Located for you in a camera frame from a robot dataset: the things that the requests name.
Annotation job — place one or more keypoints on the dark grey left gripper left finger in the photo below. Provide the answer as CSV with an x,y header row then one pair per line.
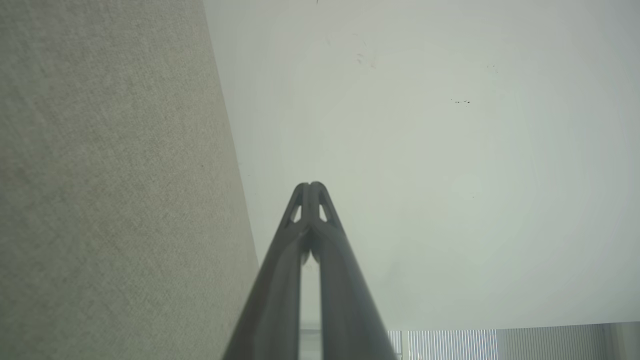
x,y
275,300

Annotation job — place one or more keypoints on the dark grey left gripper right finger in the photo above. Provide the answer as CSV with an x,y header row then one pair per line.
x,y
350,310

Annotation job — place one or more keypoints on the white ribbed panel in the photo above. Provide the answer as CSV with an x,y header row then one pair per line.
x,y
500,342

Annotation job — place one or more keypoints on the grey fabric sofa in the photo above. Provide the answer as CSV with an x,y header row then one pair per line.
x,y
100,175

